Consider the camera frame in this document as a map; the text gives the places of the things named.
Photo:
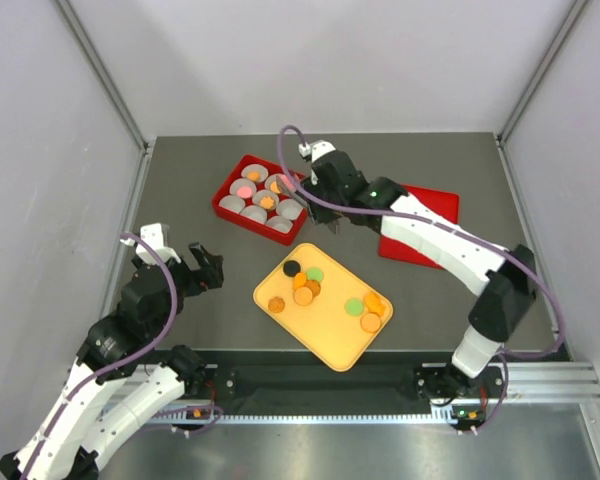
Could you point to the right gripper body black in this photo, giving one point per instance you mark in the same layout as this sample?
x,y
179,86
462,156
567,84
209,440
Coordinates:
x,y
323,215

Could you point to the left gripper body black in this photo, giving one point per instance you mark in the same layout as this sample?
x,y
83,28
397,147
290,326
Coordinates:
x,y
194,282

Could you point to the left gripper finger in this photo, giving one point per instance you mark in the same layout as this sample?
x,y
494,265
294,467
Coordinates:
x,y
214,264
199,253

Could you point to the metal tongs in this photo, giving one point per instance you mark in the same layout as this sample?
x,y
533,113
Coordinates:
x,y
294,194

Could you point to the pink sandwich cookie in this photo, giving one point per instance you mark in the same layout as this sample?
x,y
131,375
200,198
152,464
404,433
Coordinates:
x,y
283,180
244,192

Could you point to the orange leaf cookie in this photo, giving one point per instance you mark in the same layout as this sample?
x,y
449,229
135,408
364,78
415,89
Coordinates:
x,y
267,203

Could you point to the pink sandwich cookie top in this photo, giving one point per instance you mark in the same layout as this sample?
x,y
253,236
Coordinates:
x,y
244,192

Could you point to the red cookie box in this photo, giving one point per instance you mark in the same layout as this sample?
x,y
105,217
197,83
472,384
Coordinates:
x,y
237,219

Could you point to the green sandwich cookie top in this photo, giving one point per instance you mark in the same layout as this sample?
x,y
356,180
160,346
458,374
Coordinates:
x,y
315,274

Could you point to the green sandwich cookie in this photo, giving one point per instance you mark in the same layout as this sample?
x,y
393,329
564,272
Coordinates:
x,y
315,274
354,307

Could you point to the red box lid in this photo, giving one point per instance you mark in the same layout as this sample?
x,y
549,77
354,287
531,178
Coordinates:
x,y
445,204

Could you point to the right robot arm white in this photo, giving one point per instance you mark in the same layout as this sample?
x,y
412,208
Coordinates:
x,y
498,277

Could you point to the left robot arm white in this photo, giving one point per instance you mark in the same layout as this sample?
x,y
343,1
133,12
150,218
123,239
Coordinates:
x,y
81,433

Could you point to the white paper cup front-left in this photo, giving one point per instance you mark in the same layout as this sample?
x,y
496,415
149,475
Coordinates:
x,y
232,203

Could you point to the white paper cup back-middle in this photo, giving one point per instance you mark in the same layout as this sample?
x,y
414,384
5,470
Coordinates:
x,y
271,179

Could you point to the white paper cup front-middle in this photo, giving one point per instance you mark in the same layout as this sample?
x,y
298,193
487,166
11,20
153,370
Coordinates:
x,y
255,213

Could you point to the white paper cup centre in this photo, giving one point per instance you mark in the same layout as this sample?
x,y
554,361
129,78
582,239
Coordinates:
x,y
265,193

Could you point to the white paper cup front-right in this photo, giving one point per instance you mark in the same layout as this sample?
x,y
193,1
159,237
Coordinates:
x,y
279,224

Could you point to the orange swirl cookie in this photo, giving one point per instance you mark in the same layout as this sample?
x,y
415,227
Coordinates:
x,y
276,304

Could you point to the white paper cup middle-left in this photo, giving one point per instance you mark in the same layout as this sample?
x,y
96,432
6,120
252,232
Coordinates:
x,y
235,185

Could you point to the black sandwich cookie top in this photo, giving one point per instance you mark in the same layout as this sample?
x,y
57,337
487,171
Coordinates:
x,y
291,268

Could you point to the white paper cup back-left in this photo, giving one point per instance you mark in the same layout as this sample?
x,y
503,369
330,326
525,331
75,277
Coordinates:
x,y
262,170

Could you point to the orange fish cookie left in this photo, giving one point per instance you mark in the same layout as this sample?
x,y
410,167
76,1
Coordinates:
x,y
299,280

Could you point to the orange fish cookie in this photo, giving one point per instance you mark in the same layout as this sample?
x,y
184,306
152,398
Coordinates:
x,y
374,304
299,280

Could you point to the orange fish cookie right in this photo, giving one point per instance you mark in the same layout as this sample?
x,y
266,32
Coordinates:
x,y
374,304

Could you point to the green sandwich cookie right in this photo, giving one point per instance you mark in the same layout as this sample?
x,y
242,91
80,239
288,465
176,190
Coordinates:
x,y
354,307

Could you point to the yellow tray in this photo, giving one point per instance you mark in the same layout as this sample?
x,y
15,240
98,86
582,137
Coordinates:
x,y
323,327

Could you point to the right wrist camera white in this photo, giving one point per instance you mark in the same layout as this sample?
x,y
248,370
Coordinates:
x,y
311,152

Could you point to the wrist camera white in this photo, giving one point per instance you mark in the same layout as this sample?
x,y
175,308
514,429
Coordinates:
x,y
311,152
156,237

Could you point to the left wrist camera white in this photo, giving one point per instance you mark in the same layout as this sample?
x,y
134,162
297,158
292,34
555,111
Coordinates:
x,y
156,237

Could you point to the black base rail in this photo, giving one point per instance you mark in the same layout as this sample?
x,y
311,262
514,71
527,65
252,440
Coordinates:
x,y
297,383

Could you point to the aluminium frame left post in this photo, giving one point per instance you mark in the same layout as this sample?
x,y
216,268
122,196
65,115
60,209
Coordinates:
x,y
75,26

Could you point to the aluminium frame post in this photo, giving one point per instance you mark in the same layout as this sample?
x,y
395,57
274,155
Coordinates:
x,y
75,26
559,39

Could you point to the toothed cable duct strip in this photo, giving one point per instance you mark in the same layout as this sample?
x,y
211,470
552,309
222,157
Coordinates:
x,y
436,415

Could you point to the aluminium frame right post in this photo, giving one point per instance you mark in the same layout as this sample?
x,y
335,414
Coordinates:
x,y
559,39

